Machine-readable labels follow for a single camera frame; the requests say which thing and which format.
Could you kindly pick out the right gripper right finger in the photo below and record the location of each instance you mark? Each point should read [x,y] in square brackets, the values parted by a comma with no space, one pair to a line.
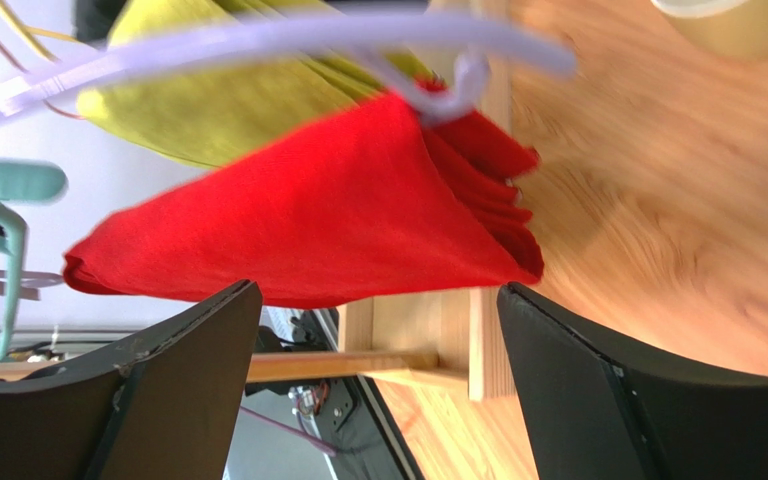
[599,404]

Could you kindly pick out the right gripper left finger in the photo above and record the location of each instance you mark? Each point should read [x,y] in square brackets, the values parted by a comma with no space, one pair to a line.
[159,404]

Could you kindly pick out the red trousers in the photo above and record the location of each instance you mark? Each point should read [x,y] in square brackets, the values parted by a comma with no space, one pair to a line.
[363,203]

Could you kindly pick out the lavender plastic hanger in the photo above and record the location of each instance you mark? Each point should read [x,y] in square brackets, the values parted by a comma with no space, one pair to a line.
[359,32]

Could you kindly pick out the yellow-green trousers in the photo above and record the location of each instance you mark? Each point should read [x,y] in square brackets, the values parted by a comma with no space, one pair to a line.
[209,117]

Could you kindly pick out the yellow plastic hanger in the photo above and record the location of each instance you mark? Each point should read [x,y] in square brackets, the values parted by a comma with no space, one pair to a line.
[31,36]

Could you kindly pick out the wooden clothes rack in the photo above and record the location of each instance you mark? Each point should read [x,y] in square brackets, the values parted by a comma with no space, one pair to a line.
[450,338]

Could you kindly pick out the yellow mug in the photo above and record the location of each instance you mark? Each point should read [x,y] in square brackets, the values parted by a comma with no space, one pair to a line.
[729,28]

